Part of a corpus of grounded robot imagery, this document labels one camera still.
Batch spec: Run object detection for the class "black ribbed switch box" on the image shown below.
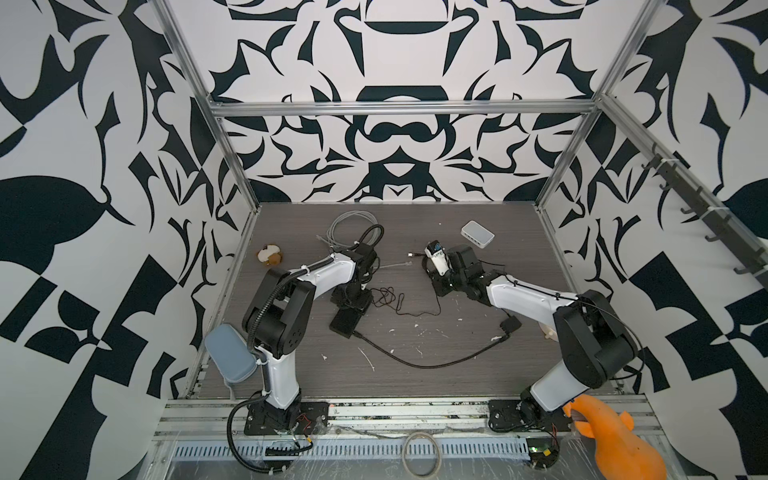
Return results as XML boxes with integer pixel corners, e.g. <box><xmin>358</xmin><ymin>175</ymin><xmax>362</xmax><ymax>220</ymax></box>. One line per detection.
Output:
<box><xmin>329</xmin><ymin>308</ymin><xmax>364</xmax><ymax>339</ymax></box>

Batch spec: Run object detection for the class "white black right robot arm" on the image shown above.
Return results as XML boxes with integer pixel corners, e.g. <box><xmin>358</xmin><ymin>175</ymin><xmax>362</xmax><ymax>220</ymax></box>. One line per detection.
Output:
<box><xmin>424</xmin><ymin>241</ymin><xmax>639</xmax><ymax>413</ymax></box>

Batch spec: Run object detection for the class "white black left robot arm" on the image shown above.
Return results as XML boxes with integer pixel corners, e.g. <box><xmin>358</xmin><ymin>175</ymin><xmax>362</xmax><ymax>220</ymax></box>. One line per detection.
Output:
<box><xmin>242</xmin><ymin>242</ymin><xmax>378</xmax><ymax>411</ymax></box>

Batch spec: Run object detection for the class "brown white round toy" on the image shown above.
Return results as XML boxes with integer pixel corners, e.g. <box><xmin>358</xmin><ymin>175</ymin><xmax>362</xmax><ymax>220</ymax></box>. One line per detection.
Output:
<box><xmin>257</xmin><ymin>244</ymin><xmax>283</xmax><ymax>267</ymax></box>

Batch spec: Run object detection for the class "beige round alarm clock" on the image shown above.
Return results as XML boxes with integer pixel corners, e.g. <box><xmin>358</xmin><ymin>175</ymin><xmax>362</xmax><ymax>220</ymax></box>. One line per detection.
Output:
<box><xmin>539</xmin><ymin>324</ymin><xmax>558</xmax><ymax>341</ymax></box>

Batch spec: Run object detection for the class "light blue plastic lid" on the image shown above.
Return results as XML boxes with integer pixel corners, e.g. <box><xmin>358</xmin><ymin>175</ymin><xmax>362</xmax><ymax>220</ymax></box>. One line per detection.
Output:
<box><xmin>204</xmin><ymin>324</ymin><xmax>258</xmax><ymax>385</ymax></box>

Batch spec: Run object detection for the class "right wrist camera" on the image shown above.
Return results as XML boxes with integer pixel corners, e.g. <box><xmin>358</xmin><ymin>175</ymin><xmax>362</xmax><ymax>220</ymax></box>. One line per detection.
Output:
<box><xmin>424</xmin><ymin>240</ymin><xmax>450</xmax><ymax>276</ymax></box>

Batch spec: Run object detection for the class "white network switch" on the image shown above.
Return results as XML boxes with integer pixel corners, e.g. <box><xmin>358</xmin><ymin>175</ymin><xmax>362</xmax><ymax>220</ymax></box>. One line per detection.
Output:
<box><xmin>461</xmin><ymin>220</ymin><xmax>495</xmax><ymax>249</ymax></box>

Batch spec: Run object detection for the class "grey coiled ethernet cable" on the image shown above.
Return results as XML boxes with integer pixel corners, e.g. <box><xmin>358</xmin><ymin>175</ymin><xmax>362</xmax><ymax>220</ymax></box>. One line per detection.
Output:
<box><xmin>316</xmin><ymin>209</ymin><xmax>380</xmax><ymax>253</ymax></box>

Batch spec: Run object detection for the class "thin black power cable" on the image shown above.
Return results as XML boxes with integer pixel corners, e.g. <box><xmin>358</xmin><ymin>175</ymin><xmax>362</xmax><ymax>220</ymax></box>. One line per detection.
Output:
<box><xmin>368</xmin><ymin>284</ymin><xmax>523</xmax><ymax>337</ymax></box>

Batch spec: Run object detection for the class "black corrugated cable conduit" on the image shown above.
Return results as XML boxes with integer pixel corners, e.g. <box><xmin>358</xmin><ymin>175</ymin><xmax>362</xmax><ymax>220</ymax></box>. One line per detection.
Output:
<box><xmin>245</xmin><ymin>263</ymin><xmax>319</xmax><ymax>355</ymax></box>

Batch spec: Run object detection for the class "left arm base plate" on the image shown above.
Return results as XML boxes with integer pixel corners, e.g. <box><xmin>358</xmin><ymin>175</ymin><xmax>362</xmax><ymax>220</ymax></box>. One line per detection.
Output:
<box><xmin>244</xmin><ymin>401</ymin><xmax>330</xmax><ymax>436</ymax></box>

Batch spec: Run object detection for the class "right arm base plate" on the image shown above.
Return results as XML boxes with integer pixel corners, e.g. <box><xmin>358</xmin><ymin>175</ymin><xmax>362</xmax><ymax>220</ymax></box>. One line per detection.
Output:
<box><xmin>488</xmin><ymin>399</ymin><xmax>571</xmax><ymax>433</ymax></box>

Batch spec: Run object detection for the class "grey tape ring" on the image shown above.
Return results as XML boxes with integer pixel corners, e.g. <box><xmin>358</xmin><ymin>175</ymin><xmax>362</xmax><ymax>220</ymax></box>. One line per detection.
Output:
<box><xmin>400</xmin><ymin>431</ymin><xmax>443</xmax><ymax>479</ymax></box>

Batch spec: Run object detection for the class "black wall hook rail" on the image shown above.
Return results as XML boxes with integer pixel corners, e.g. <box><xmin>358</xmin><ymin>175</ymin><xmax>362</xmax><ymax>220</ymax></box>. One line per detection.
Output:
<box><xmin>641</xmin><ymin>142</ymin><xmax>768</xmax><ymax>292</ymax></box>

